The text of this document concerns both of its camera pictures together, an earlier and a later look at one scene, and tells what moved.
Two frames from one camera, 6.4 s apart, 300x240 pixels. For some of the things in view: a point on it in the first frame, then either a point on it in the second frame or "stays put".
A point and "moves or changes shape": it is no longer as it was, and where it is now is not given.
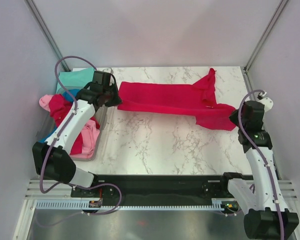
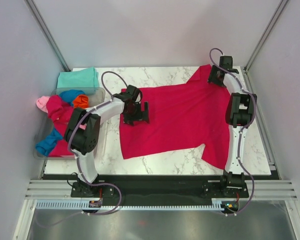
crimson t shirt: (198, 99) moves or changes shape
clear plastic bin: (56, 107) stays put
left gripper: (117, 100) → (129, 120)
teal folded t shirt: (74, 80) stays put
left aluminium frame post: (47, 34) stays put
